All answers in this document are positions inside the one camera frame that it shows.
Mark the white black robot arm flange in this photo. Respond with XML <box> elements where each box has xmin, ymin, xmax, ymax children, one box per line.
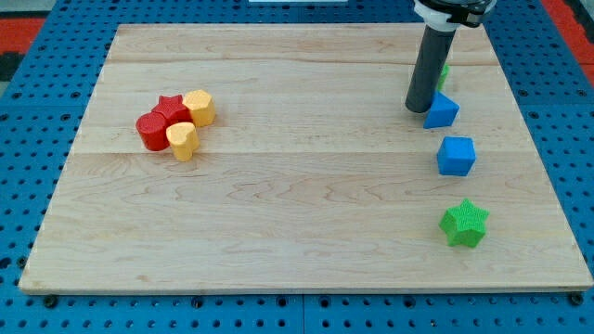
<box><xmin>413</xmin><ymin>0</ymin><xmax>497</xmax><ymax>32</ymax></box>

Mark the yellow heart block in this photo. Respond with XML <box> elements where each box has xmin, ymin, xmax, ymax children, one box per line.
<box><xmin>166</xmin><ymin>122</ymin><xmax>200</xmax><ymax>161</ymax></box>

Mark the green circle block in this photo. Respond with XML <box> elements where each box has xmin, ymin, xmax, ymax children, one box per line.
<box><xmin>436</xmin><ymin>64</ymin><xmax>450</xmax><ymax>91</ymax></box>

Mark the wooden board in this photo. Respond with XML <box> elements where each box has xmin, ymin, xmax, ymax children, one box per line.
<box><xmin>19</xmin><ymin>23</ymin><xmax>593</xmax><ymax>295</ymax></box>

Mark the yellow hexagon block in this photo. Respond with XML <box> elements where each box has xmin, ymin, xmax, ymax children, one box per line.
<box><xmin>183</xmin><ymin>90</ymin><xmax>215</xmax><ymax>127</ymax></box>

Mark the red star block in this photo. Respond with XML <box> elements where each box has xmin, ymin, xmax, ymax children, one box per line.
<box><xmin>151</xmin><ymin>95</ymin><xmax>192</xmax><ymax>125</ymax></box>

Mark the red cylinder block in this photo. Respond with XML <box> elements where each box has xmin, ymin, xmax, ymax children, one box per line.
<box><xmin>136</xmin><ymin>112</ymin><xmax>170</xmax><ymax>151</ymax></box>

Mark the blue triangle block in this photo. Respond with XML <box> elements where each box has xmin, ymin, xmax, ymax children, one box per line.
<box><xmin>423</xmin><ymin>92</ymin><xmax>460</xmax><ymax>129</ymax></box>

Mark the blue cube block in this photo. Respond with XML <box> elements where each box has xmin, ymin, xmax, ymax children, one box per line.
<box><xmin>436</xmin><ymin>136</ymin><xmax>476</xmax><ymax>176</ymax></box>

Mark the green star block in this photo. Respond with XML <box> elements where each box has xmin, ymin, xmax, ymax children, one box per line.
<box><xmin>439</xmin><ymin>198</ymin><xmax>490</xmax><ymax>248</ymax></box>

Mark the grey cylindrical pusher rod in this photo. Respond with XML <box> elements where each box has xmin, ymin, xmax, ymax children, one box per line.
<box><xmin>405</xmin><ymin>25</ymin><xmax>456</xmax><ymax>113</ymax></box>

